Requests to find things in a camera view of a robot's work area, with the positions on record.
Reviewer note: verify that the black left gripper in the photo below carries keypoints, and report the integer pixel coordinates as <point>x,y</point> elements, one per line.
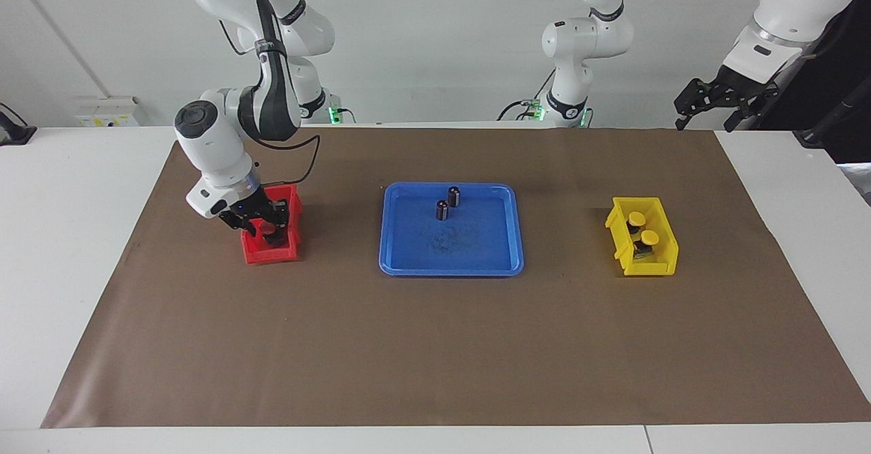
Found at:
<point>742,90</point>

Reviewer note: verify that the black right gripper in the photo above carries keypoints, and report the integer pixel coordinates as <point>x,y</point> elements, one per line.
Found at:
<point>248,210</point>

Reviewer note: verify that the yellow push button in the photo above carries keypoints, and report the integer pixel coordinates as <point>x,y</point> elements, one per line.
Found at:
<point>636,218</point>
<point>650,237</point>

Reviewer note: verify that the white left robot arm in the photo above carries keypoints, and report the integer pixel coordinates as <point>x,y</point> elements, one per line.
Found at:
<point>578,39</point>

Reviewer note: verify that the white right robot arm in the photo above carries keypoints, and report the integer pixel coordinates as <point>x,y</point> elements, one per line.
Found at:
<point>204,148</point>

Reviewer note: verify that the blue plastic tray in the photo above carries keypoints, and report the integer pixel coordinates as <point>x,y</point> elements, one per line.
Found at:
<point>483,256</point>

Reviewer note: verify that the red plastic bin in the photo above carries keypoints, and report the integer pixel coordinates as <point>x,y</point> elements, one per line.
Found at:
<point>269,256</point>

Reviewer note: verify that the black stand pole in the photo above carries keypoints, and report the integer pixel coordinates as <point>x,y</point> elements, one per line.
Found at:
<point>816,134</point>

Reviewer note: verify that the black cylindrical capacitor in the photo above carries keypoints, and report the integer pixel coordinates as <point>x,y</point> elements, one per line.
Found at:
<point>442,210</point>
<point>454,196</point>

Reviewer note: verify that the yellow plastic bin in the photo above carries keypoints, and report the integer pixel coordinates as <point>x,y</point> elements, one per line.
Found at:
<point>646,267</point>

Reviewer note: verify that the brown paper table mat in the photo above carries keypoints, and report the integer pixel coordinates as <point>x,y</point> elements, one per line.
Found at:
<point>435,345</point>

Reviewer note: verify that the white wall socket box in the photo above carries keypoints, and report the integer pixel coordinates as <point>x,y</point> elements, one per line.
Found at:
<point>109,110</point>

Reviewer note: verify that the black clamp mount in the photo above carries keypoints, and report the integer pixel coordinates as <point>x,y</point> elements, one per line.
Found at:
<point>13,134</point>

